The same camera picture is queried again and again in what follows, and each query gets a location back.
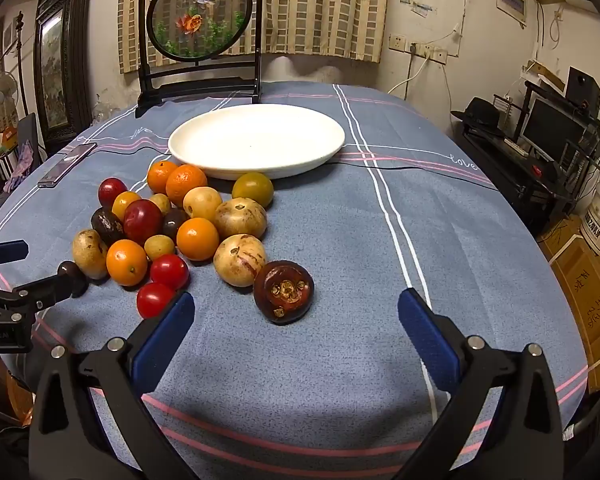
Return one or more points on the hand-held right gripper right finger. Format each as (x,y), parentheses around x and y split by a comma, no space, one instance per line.
(427,340)

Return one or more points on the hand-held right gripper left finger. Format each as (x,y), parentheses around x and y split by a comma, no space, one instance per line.
(165,340)

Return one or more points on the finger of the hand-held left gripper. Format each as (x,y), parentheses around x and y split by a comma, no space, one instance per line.
(30,292)
(7,251)

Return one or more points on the red cherry tomato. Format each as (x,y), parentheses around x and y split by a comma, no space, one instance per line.
(169,271)
(154,300)

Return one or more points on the dark brown water chestnut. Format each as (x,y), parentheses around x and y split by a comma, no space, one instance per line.
(105,225)
(283,292)
(72,278)

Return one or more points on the oblong tan fruit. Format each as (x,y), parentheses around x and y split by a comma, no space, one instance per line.
(89,253)

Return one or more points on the smooth orange round fruit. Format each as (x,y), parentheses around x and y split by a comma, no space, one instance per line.
(126,262)
(197,238)

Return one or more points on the yellow-green longan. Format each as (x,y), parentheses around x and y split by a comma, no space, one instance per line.
(159,247)
(161,202)

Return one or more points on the tan purple-striped fruit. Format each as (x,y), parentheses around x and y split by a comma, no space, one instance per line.
(237,260)

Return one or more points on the dark purple plum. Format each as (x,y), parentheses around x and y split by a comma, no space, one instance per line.
(174,222)

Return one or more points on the small dark red plum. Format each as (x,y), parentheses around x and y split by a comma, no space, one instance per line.
(111,191)

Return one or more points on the big red apple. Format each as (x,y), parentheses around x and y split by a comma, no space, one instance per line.
(142,221)

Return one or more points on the small orange tomato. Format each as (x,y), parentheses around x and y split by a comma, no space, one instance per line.
(122,203)

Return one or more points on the smooth tan round fruit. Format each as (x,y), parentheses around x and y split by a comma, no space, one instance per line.
(201,202)

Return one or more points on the brownish tan passion fruit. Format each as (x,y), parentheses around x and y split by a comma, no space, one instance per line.
(240,217)

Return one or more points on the orange mandarin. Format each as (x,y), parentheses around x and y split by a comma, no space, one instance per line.
(159,175)
(185,183)

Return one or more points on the yellow-green tomato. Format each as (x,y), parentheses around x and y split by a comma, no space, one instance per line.
(252,188)

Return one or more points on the white oval plate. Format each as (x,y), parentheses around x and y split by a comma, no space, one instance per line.
(255,140)

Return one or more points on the purple smartphone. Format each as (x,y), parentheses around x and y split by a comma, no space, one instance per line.
(67,165)

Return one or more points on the blue plaid tablecloth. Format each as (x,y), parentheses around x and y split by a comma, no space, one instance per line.
(330,240)

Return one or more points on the white standing fan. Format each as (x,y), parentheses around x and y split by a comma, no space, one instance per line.
(2,95)

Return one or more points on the brown cardboard box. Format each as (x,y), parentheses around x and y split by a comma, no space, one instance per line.
(585,300)

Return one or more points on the black computer desk rack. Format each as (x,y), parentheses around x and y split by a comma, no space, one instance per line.
(510,185)

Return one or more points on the dark wood framed painting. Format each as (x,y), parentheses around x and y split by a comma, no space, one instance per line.
(55,75)

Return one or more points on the white plastic bucket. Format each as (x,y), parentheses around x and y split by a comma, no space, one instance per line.
(597,225)

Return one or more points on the black hat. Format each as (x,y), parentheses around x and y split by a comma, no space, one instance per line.
(477,112)

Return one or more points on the computer monitor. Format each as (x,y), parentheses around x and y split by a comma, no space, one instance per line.
(550,127)

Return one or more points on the round embroidered screen black stand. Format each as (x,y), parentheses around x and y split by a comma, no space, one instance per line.
(195,82)

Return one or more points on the small cardboard box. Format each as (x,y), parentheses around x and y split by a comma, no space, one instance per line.
(545,74)

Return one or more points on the black speaker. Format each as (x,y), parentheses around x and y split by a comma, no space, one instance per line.
(582,85)

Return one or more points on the beige plaid curtain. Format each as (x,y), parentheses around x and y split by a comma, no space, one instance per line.
(320,10)

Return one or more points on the white wall socket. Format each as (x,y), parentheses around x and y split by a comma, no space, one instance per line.
(397,41)

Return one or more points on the white wall panel box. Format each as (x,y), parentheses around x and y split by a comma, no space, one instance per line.
(511,0)

